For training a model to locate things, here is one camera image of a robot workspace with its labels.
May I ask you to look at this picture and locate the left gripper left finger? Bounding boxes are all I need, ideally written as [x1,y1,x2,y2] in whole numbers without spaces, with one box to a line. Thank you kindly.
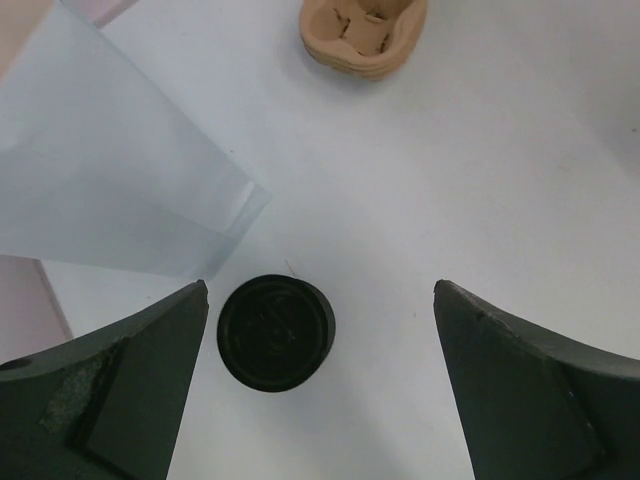
[1,280,209,479]

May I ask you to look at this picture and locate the stacked brown pulp carriers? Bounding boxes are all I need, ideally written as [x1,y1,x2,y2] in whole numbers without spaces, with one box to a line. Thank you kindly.
[298,0,428,81]

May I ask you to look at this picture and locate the light blue paper bag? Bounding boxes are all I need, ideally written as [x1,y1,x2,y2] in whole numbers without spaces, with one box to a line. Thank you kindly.
[1,1,269,278]

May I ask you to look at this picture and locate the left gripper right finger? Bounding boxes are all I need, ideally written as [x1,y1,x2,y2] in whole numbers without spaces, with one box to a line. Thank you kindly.
[434,280,639,479]

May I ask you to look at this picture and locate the stack of black lids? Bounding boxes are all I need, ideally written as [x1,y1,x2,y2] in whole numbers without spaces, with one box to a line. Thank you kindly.
[217,274,336,393]

